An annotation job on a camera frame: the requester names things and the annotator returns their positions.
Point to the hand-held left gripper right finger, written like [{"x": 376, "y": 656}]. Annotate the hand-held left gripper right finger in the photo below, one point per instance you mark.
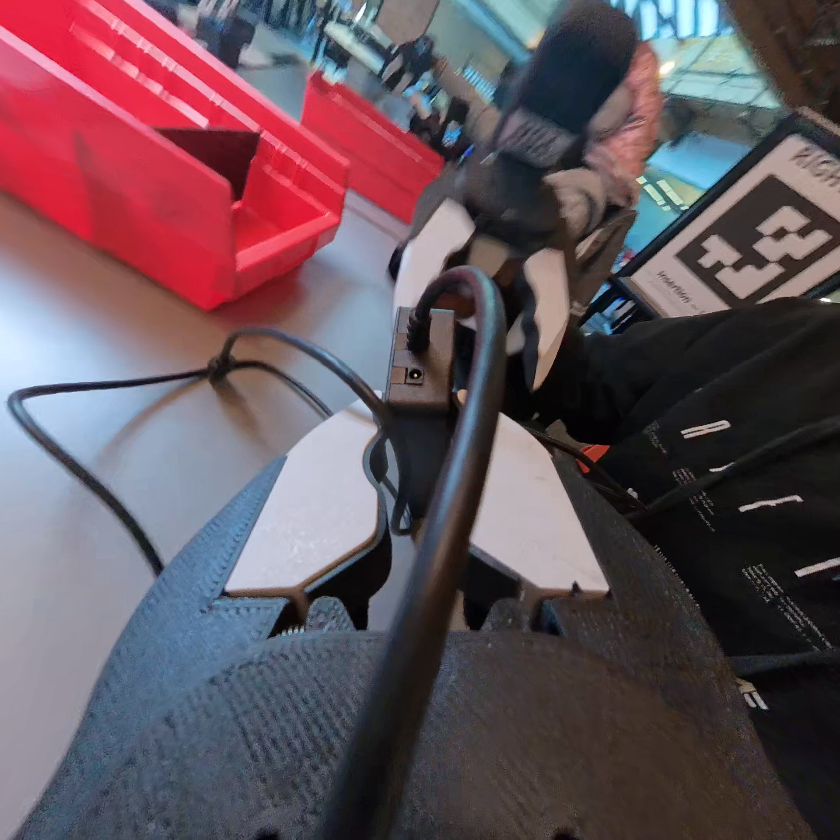
[{"x": 538, "y": 531}]

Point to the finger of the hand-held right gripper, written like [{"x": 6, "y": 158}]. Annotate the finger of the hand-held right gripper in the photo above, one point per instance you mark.
[
  {"x": 548, "y": 308},
  {"x": 430, "y": 243}
]

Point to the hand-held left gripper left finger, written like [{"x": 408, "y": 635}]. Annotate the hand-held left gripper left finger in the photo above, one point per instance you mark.
[{"x": 308, "y": 518}]

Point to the black usb hub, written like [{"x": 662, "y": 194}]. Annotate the black usb hub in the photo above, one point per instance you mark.
[{"x": 420, "y": 400}]

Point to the red plastic bin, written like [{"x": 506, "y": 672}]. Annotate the red plastic bin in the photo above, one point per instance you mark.
[{"x": 98, "y": 164}]

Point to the person's right forearm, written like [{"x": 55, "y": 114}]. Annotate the person's right forearm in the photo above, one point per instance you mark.
[{"x": 610, "y": 374}]

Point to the red ribbed bin white label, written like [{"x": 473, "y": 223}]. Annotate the red ribbed bin white label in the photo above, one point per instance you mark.
[{"x": 367, "y": 144}]

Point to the whiteboard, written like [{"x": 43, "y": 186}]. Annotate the whiteboard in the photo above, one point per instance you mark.
[{"x": 407, "y": 16}]

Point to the printed marker board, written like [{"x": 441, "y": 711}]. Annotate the printed marker board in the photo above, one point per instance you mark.
[{"x": 754, "y": 229}]

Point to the black bin divider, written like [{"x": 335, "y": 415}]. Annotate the black bin divider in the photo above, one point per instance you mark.
[{"x": 216, "y": 154}]

